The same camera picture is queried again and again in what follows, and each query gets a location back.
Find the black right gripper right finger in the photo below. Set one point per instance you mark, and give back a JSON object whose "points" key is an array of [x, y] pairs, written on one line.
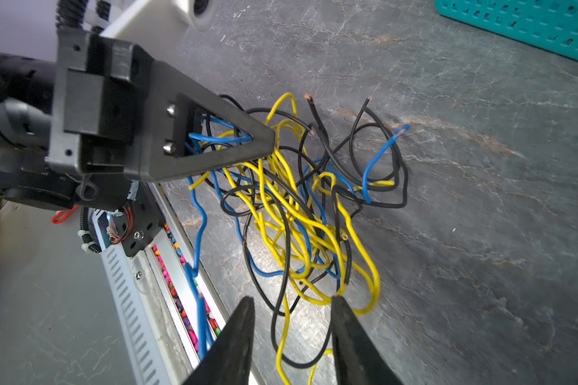
{"points": [[356, 359]]}

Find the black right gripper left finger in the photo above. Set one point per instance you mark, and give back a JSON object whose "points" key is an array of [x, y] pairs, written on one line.
{"points": [[229, 359]]}

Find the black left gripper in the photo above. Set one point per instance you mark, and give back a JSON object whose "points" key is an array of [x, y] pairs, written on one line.
{"points": [[117, 110]]}

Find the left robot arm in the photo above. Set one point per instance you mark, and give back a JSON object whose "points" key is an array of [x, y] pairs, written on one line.
{"points": [[26, 100]]}

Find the teal plastic basket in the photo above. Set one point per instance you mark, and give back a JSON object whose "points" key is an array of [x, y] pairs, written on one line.
{"points": [[551, 25]]}

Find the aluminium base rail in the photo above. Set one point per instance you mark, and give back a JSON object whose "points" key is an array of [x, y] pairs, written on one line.
{"points": [[143, 252]]}

